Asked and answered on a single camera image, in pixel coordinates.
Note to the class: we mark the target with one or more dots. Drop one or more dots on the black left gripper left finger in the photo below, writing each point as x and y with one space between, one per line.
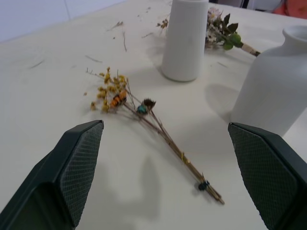
72 172

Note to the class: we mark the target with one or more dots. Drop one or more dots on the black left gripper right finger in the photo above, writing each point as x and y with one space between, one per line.
266 172

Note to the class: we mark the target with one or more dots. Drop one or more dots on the white round narrow-neck vase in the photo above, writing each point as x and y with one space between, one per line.
273 81

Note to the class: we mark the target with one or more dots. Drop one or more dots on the tall white cylindrical vase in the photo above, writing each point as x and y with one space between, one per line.
183 40

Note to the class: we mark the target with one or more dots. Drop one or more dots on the yellow dried flower bunch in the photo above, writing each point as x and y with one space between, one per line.
144 117

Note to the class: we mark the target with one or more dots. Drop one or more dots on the thin dried stem fragment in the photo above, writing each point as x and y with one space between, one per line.
124 41

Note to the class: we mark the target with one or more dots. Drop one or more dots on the white daisy flower bunch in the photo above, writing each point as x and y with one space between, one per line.
221 33

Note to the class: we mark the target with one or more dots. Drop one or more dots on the orange object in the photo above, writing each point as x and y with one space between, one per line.
293 7

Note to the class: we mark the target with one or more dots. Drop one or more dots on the dried twig with small buds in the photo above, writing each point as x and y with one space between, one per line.
163 24

